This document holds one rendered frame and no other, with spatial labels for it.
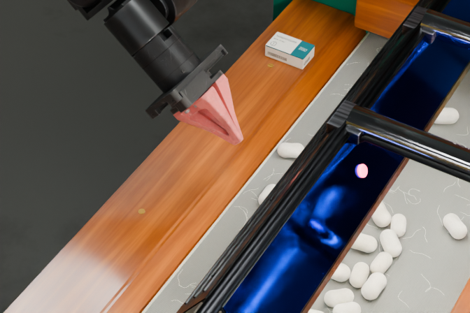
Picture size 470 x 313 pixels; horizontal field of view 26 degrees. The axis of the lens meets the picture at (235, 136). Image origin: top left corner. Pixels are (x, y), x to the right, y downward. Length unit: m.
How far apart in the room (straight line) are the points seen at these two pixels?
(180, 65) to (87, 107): 1.38
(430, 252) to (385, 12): 0.36
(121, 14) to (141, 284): 0.30
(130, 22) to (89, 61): 1.51
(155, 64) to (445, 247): 0.41
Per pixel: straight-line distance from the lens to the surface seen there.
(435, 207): 1.28
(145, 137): 2.41
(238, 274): 0.72
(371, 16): 1.42
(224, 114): 1.15
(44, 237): 2.23
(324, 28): 1.48
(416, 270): 1.21
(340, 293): 1.16
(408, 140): 0.81
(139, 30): 1.13
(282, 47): 1.41
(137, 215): 1.22
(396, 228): 1.23
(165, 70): 1.14
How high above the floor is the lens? 1.68
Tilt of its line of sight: 44 degrees down
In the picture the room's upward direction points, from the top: straight up
